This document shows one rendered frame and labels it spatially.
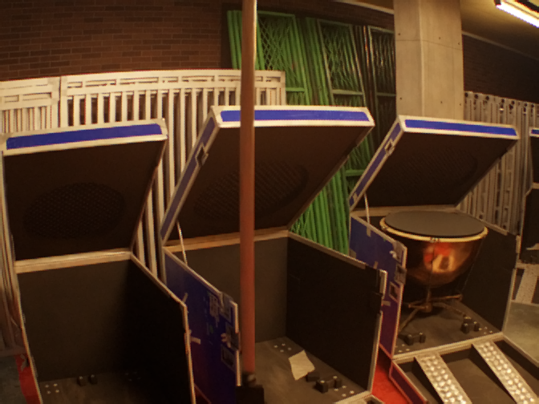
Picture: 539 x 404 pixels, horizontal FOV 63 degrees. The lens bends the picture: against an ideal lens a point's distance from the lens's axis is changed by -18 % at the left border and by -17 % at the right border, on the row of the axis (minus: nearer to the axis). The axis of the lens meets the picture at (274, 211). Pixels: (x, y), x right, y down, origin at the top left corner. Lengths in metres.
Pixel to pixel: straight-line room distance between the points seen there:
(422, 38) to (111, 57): 2.93
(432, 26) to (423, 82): 0.57
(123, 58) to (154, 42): 0.37
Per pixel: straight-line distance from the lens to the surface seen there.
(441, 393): 3.30
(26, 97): 3.75
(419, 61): 4.45
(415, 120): 3.27
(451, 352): 3.74
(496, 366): 3.65
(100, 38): 5.05
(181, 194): 2.72
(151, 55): 5.19
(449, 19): 4.85
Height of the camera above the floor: 1.84
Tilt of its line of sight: 12 degrees down
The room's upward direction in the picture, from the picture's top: 1 degrees clockwise
